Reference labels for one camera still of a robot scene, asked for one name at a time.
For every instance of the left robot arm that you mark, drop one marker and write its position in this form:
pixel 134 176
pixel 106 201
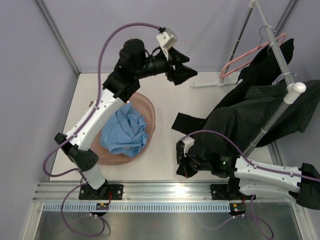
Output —
pixel 134 63

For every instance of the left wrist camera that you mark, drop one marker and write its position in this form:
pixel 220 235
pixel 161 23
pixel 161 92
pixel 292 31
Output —
pixel 166 40

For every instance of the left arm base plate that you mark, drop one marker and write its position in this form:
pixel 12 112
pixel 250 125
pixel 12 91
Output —
pixel 106 192

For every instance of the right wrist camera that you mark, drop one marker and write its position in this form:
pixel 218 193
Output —
pixel 187 143

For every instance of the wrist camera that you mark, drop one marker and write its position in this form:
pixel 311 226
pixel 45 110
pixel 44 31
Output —
pixel 166 40
pixel 187 143

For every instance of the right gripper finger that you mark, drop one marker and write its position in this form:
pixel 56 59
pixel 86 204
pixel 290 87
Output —
pixel 187 168
pixel 180 153

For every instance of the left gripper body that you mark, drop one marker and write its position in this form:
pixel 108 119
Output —
pixel 170 71

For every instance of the light blue cable duct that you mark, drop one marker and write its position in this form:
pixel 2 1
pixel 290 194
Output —
pixel 149 207

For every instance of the light blue shirt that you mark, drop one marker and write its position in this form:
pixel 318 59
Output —
pixel 125 132

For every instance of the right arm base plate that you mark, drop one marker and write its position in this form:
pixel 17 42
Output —
pixel 223 191

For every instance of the pink hanger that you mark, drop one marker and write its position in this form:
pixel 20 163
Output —
pixel 232 60

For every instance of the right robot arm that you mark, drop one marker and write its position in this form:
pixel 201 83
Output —
pixel 247 177

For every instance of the pink translucent plastic basin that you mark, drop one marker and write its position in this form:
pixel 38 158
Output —
pixel 144 106

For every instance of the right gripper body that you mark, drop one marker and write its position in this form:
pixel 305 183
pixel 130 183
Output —
pixel 200 167

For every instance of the black shirt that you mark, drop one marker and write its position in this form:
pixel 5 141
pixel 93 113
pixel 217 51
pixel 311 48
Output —
pixel 262 71

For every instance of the aluminium mounting rail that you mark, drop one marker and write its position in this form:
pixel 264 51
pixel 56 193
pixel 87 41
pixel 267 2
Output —
pixel 158 191

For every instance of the white clothes rack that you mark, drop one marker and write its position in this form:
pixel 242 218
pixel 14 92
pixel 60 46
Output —
pixel 294 90

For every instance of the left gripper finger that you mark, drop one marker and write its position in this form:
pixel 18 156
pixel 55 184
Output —
pixel 182 73
pixel 177 58

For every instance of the dark striped shirt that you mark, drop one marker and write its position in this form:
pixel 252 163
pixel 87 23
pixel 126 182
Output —
pixel 241 122

